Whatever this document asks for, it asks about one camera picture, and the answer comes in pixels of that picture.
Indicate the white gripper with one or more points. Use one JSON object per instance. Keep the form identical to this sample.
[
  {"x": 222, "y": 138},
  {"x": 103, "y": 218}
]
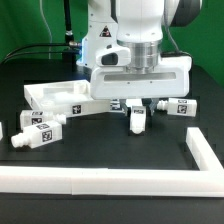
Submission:
[{"x": 138, "y": 72}]

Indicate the white square tabletop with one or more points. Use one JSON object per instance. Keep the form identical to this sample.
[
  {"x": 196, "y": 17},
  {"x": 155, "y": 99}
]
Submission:
[{"x": 71, "y": 98}]

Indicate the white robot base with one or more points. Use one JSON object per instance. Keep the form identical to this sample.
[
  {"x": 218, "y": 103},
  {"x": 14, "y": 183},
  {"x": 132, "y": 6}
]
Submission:
[{"x": 102, "y": 31}]

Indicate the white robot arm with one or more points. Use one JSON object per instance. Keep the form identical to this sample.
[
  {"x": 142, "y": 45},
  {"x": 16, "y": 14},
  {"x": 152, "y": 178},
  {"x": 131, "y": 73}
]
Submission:
[{"x": 145, "y": 22}]

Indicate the white L-shaped obstacle fence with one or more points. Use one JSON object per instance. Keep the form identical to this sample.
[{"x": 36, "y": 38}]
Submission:
[{"x": 206, "y": 181}]

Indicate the white part at left edge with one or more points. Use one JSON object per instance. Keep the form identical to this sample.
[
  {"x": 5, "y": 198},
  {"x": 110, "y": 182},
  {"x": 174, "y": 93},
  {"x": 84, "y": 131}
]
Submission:
[{"x": 1, "y": 131}]

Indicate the white marker base plate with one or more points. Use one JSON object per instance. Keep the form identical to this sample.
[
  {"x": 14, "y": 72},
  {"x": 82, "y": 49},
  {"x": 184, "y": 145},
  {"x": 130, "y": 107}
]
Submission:
[{"x": 115, "y": 106}]

